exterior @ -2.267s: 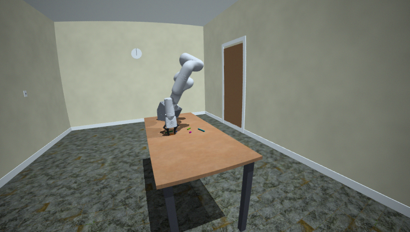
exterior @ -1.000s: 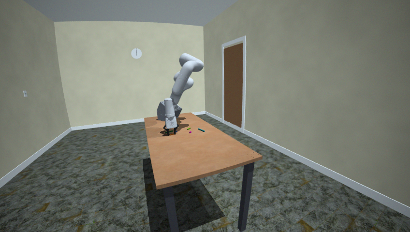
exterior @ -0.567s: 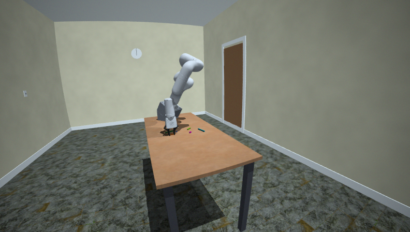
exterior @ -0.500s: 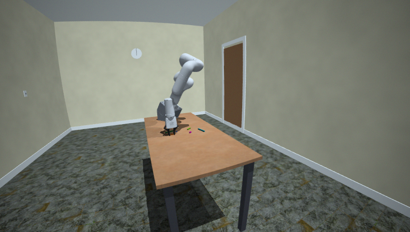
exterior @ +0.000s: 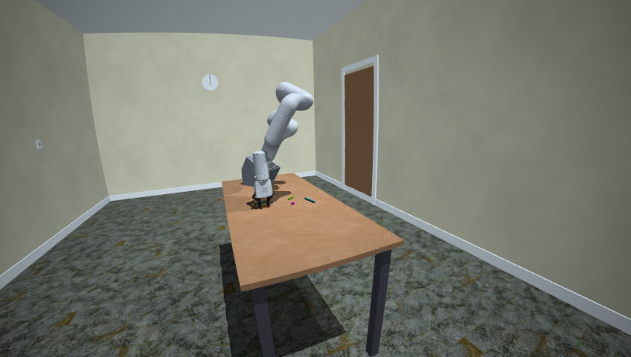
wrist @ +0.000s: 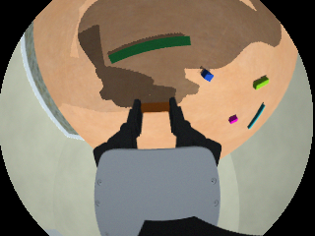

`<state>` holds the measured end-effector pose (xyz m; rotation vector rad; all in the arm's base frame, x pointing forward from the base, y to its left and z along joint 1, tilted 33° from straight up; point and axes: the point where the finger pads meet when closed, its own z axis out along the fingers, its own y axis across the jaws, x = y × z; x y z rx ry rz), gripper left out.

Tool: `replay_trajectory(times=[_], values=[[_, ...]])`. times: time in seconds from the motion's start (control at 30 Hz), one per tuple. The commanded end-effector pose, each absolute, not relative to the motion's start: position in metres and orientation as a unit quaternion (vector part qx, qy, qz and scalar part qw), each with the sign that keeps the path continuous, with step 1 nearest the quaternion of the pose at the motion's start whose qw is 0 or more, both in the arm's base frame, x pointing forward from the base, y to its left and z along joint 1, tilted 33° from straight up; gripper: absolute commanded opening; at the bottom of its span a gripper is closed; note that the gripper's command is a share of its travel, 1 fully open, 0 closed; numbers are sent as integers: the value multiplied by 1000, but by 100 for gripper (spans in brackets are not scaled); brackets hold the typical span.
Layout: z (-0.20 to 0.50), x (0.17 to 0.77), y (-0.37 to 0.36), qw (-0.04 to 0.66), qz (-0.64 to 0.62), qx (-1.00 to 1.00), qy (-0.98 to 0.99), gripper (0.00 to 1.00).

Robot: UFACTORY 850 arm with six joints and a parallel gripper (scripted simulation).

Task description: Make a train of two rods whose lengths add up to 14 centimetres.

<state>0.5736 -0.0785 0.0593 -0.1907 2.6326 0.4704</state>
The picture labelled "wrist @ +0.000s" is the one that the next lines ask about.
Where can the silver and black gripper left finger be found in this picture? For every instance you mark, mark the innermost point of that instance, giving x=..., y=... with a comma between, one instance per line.
x=128, y=134

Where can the turquoise rod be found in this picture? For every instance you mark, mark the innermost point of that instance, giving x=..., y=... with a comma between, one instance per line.
x=256, y=116

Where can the orange rod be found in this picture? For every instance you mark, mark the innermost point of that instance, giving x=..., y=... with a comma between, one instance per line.
x=155, y=107

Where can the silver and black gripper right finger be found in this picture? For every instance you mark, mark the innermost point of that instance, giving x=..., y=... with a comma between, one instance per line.
x=186, y=136

